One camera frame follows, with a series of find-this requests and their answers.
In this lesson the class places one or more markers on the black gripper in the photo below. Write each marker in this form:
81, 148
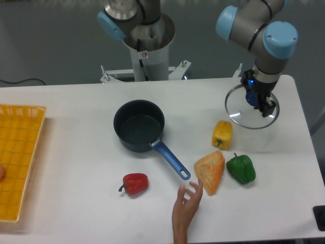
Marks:
258, 92

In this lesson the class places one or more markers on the yellow woven basket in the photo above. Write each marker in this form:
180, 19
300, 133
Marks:
21, 127

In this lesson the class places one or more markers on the triangular bread pastry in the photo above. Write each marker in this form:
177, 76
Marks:
209, 169

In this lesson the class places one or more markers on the glass lid blue knob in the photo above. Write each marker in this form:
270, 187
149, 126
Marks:
243, 114

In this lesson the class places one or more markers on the black device at table edge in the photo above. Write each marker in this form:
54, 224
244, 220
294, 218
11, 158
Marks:
319, 214

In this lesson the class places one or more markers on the dark saucepan blue handle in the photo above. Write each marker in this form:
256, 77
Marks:
139, 124

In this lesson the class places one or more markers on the yellow bell pepper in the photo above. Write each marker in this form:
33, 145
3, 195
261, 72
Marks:
222, 135

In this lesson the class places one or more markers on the person's hand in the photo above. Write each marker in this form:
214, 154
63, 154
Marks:
184, 210

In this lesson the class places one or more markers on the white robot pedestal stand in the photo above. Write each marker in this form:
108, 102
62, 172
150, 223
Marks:
149, 50

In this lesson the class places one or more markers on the green bell pepper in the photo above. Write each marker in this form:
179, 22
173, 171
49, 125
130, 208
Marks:
241, 168

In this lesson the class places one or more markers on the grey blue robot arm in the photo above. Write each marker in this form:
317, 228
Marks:
251, 27

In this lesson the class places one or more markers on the red bell pepper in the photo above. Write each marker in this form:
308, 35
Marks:
134, 183

